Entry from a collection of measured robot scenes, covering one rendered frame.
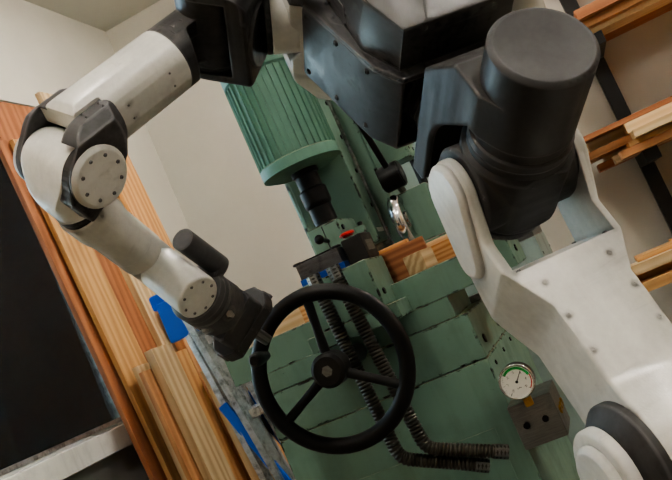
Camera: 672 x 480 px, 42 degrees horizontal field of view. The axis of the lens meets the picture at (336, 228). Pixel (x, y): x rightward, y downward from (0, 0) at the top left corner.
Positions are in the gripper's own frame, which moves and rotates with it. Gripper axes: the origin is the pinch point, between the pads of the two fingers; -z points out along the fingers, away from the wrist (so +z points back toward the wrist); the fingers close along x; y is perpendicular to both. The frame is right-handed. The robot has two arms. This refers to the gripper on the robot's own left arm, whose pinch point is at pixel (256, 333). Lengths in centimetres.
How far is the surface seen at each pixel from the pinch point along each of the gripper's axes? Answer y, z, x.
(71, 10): 279, -107, 91
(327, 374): -9.5, -10.0, 0.3
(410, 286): -6.6, -23.5, 22.3
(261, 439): 53, -94, -21
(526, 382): -32.5, -29.6, 16.7
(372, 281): -5.4, -13.5, 18.4
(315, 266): 5.2, -11.2, 16.0
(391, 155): 24, -38, 51
